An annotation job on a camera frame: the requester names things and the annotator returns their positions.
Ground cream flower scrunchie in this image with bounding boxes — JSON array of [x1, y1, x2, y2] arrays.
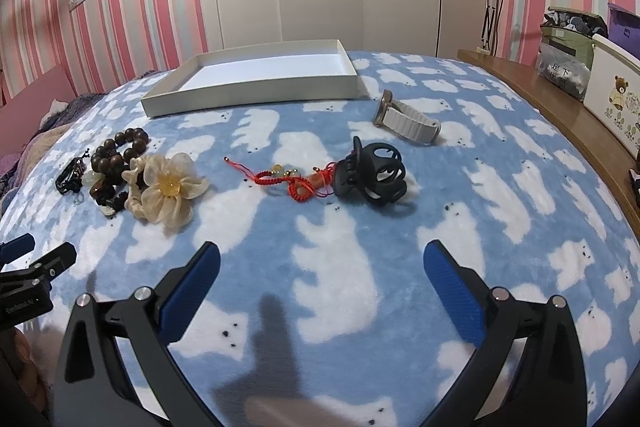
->
[[122, 153, 210, 231]]

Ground striped purple quilt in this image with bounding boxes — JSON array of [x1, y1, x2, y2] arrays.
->
[[1, 93, 105, 213]]

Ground wooden footboard shelf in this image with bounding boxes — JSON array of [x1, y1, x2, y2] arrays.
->
[[458, 49, 639, 231]]

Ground white strap wristwatch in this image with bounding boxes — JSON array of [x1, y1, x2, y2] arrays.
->
[[373, 90, 442, 145]]

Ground white shallow tray box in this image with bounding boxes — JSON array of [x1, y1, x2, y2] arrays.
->
[[141, 39, 367, 118]]

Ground black hair claw clip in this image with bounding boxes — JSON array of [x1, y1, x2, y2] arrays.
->
[[332, 136, 407, 207]]

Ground white bear storage box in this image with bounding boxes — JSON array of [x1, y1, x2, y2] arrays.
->
[[584, 35, 640, 158]]

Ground blue polar bear blanket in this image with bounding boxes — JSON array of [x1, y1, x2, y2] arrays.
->
[[1, 52, 639, 426]]

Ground green storage bag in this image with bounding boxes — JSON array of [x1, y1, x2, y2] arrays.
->
[[535, 6, 608, 102]]

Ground brown wooden bead bracelet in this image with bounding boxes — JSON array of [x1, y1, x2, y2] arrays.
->
[[89, 126, 151, 188]]

